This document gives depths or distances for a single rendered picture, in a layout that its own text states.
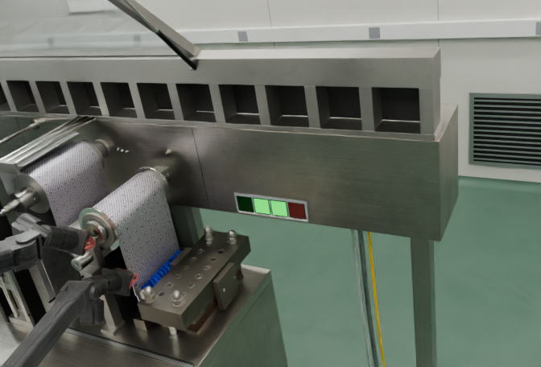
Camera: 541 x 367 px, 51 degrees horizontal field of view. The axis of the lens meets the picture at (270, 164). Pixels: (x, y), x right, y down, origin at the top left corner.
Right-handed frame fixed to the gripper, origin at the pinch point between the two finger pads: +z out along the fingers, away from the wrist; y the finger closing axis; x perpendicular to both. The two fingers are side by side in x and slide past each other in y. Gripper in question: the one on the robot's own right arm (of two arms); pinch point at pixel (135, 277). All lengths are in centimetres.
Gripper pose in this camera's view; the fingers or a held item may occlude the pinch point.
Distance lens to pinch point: 179.6
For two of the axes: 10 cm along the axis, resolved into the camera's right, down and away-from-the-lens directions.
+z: 4.6, 0.2, 8.9
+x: 0.9, -10.0, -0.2
